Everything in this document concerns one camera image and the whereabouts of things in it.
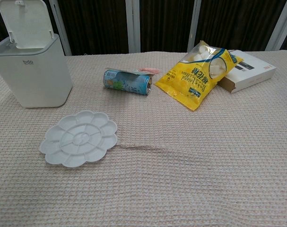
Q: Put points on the white square container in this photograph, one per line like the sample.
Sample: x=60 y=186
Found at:
x=37 y=82

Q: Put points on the blue drink can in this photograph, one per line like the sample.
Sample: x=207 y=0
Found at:
x=124 y=84

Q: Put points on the blue card with pink tassel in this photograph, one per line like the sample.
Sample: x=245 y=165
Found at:
x=145 y=71

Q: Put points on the yellow marshmallow bag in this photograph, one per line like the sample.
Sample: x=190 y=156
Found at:
x=181 y=80

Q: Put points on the beige woven tablecloth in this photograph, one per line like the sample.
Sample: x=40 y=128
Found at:
x=171 y=165

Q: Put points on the white flower paint palette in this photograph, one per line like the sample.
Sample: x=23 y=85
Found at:
x=79 y=139

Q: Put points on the dark backdrop curtain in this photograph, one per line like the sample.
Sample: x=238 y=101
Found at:
x=98 y=23

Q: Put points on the white flat product box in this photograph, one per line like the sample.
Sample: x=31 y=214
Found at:
x=252 y=75

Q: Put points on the grey metal frame post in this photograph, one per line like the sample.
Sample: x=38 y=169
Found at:
x=279 y=26
x=63 y=45
x=132 y=23
x=191 y=23

